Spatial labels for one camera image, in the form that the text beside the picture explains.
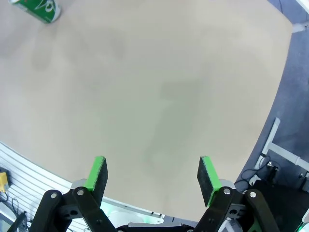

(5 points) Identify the yellow box device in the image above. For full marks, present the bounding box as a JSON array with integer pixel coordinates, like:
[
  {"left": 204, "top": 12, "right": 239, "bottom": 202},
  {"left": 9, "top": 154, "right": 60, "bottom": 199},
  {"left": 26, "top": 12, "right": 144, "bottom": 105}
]
[{"left": 0, "top": 166, "right": 11, "bottom": 194}]

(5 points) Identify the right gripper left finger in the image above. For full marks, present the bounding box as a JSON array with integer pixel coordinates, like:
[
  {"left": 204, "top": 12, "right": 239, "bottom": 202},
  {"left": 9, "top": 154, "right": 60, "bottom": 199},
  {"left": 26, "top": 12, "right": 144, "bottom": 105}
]
[{"left": 31, "top": 156, "right": 116, "bottom": 232}]

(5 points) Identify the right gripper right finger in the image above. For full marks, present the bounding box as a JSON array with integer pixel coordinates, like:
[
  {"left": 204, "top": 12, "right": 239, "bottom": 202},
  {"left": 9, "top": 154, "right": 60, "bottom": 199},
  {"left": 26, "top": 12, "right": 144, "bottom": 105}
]
[{"left": 193, "top": 156, "right": 282, "bottom": 232}]

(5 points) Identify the black equipment base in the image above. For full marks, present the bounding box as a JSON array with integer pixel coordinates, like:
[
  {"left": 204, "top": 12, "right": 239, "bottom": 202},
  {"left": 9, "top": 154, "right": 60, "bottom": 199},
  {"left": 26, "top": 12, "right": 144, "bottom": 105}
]
[{"left": 238, "top": 159, "right": 309, "bottom": 232}]

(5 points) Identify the green soda can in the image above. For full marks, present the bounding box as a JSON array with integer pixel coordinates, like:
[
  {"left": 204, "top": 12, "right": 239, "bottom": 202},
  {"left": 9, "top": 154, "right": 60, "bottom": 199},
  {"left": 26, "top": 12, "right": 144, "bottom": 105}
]
[{"left": 8, "top": 0, "right": 62, "bottom": 24}]

